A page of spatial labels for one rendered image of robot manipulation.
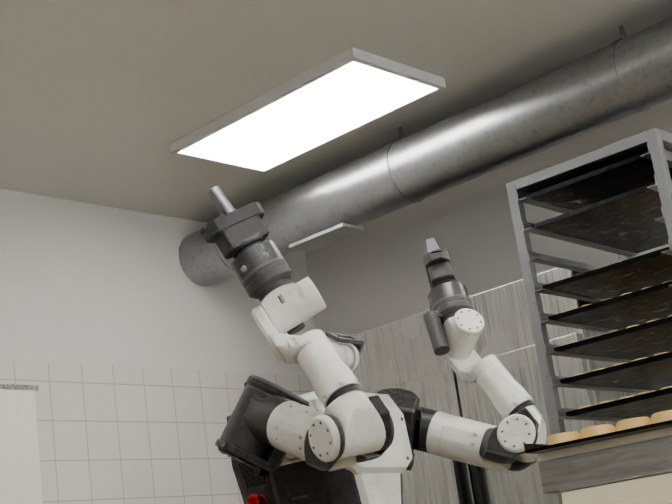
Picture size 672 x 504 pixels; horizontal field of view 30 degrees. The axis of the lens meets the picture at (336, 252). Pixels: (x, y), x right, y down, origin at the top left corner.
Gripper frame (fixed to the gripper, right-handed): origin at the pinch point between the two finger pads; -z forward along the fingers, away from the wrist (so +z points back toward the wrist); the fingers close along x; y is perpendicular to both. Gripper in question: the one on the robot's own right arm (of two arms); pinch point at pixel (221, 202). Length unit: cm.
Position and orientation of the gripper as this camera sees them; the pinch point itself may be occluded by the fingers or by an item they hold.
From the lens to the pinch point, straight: 226.6
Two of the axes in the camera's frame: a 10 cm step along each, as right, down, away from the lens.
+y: 3.3, -4.2, -8.4
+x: 7.9, -3.7, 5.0
